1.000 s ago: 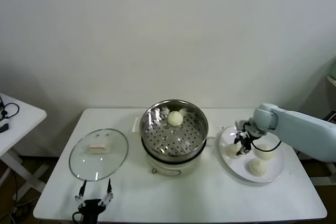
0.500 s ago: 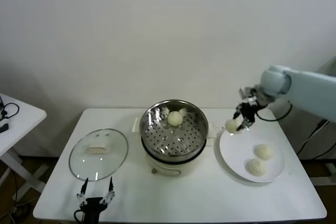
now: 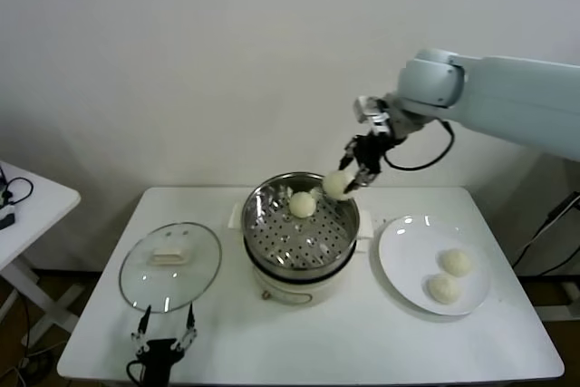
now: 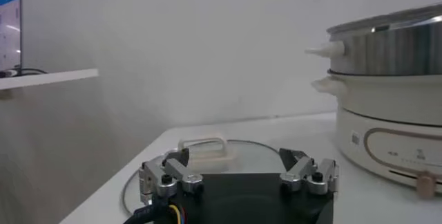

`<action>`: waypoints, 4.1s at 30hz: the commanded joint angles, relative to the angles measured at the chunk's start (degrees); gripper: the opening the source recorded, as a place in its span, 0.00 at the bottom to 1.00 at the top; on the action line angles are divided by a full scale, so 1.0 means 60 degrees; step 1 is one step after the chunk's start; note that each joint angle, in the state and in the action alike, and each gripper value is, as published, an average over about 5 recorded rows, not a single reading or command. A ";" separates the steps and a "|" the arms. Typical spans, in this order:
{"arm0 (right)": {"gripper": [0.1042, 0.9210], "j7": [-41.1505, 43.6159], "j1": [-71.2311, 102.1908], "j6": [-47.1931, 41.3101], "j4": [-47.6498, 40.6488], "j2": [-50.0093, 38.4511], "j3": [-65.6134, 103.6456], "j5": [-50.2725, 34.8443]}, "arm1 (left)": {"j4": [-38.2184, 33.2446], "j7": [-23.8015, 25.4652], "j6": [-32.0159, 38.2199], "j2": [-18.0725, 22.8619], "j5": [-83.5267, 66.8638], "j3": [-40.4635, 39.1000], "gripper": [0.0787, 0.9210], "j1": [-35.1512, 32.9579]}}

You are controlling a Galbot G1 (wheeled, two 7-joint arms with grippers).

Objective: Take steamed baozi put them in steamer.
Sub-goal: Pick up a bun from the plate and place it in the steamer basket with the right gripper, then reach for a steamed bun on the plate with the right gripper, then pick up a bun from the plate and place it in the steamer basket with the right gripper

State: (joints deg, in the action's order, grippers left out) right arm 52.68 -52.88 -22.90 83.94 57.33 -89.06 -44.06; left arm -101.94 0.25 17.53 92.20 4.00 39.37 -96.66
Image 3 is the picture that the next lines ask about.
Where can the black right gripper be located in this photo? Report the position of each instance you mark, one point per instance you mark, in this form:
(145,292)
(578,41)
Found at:
(371,151)

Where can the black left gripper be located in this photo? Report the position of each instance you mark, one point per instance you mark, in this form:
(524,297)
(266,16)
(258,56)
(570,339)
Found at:
(158,357)

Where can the white steamed baozi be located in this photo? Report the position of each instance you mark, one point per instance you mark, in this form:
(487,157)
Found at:
(302,204)
(455,263)
(336,185)
(444,289)

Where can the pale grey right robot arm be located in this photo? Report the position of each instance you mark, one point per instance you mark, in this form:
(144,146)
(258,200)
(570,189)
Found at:
(498,88)

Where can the stainless steel steamer basket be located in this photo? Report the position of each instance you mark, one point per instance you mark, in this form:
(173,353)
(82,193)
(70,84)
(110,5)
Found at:
(272,233)

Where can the glass pot lid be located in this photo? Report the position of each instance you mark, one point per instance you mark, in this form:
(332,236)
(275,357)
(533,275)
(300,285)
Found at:
(168,256)

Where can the white round plate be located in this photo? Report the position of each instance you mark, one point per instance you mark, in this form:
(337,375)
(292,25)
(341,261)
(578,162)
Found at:
(399,242)

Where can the cream electric cooker base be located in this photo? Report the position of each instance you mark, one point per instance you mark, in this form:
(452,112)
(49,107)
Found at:
(290,292)

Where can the white side table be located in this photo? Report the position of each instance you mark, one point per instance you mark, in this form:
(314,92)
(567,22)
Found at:
(41,215)

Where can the black adapter block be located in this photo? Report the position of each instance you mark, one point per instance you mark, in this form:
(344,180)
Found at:
(6,220)

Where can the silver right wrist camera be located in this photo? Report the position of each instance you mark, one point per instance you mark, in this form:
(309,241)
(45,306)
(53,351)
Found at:
(368,108)

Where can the white furniture foot frame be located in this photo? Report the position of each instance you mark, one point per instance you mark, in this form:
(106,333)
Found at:
(564,312)

